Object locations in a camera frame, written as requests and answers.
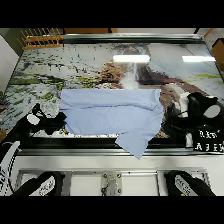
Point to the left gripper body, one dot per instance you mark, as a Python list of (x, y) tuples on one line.
[(56, 123)]

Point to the light blue shirt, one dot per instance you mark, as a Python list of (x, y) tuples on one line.
[(113, 113)]

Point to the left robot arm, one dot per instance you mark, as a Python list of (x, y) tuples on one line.
[(20, 131)]

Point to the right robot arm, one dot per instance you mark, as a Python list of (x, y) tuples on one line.
[(203, 133)]

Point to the orange wooden rack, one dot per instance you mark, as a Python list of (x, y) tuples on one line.
[(41, 40)]

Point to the silver frame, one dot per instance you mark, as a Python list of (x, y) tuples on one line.
[(111, 181)]

